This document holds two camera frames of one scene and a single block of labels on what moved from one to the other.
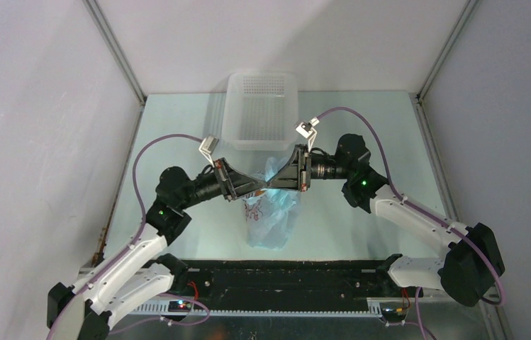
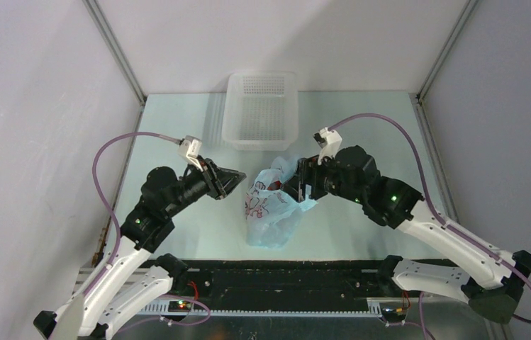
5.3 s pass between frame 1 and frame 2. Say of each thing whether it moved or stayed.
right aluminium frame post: stayed
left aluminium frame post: stayed
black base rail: stayed
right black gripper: moved
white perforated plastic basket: stayed
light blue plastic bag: moved
